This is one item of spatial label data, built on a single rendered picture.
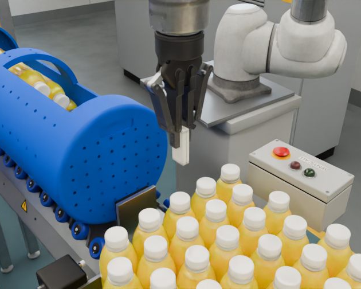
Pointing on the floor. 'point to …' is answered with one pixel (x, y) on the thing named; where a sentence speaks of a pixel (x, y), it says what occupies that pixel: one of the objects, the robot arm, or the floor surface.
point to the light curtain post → (3, 16)
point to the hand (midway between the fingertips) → (180, 144)
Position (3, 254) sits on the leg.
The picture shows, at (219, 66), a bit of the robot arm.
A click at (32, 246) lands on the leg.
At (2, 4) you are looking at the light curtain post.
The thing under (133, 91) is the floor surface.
